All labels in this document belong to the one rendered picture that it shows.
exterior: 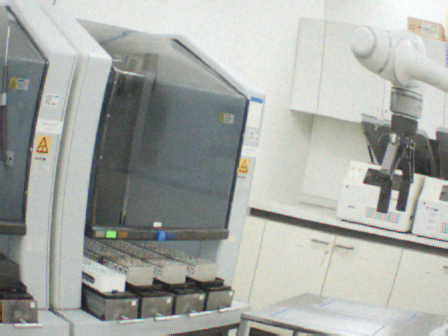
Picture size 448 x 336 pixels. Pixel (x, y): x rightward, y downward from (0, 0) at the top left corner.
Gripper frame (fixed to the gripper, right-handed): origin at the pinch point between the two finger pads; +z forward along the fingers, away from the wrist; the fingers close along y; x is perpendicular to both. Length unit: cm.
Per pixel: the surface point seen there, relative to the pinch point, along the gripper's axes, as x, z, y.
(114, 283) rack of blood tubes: 70, 36, -10
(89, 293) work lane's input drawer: 73, 40, -17
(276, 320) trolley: 33, 38, 16
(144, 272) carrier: 74, 34, 7
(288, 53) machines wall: 186, -67, 238
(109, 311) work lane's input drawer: 66, 43, -15
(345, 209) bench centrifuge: 117, 23, 220
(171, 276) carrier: 74, 35, 19
